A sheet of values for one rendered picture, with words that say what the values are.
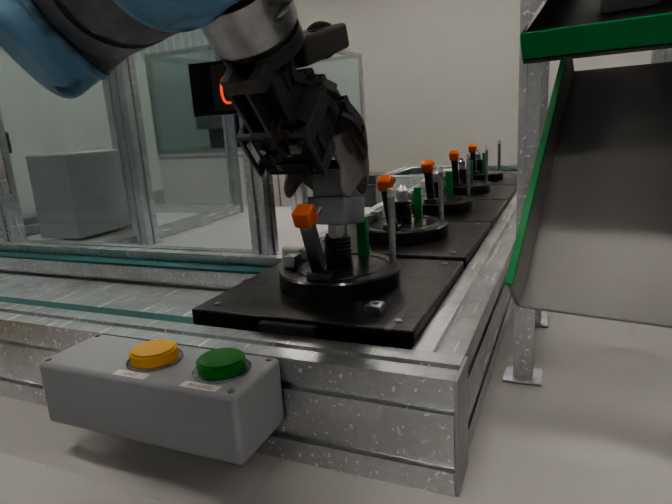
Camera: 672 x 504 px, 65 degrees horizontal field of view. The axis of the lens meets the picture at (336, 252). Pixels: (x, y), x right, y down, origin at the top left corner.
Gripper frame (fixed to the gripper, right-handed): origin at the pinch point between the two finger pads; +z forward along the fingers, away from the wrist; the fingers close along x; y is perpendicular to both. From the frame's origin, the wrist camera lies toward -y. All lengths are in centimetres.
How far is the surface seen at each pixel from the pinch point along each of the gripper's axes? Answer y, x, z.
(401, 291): 10.1, 7.8, 6.8
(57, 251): 1, -62, 17
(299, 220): 9.3, -0.2, -4.6
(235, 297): 14.6, -9.4, 2.8
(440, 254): -1.9, 8.5, 17.5
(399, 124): -795, -315, 723
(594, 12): -9.1, 25.3, -10.9
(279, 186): -281, -252, 327
